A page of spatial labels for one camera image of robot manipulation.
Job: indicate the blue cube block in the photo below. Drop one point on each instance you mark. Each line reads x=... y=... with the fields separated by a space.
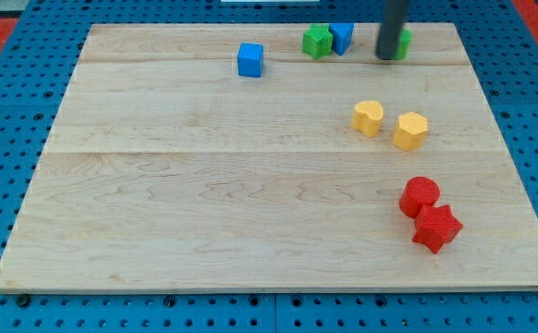
x=250 y=60

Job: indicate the yellow hexagon block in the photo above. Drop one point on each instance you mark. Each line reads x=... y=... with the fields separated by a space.
x=410 y=131

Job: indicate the yellow heart block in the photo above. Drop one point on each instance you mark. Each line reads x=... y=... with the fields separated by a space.
x=367 y=117

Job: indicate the red cylinder block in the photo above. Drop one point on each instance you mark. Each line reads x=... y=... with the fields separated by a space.
x=418 y=192

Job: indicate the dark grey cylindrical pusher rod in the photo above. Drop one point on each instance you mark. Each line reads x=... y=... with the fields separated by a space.
x=389 y=34

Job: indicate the blue triangle block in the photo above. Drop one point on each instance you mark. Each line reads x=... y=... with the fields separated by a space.
x=342 y=36

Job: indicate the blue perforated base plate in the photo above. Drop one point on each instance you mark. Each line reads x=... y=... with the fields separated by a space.
x=37 y=61

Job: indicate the green cylinder block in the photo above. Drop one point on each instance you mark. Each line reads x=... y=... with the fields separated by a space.
x=405 y=39

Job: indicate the green star block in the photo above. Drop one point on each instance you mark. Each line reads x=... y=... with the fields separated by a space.
x=317 y=41

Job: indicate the red star block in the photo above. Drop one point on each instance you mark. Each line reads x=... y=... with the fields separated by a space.
x=436 y=226

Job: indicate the light wooden board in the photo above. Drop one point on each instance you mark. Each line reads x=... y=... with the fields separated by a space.
x=165 y=171

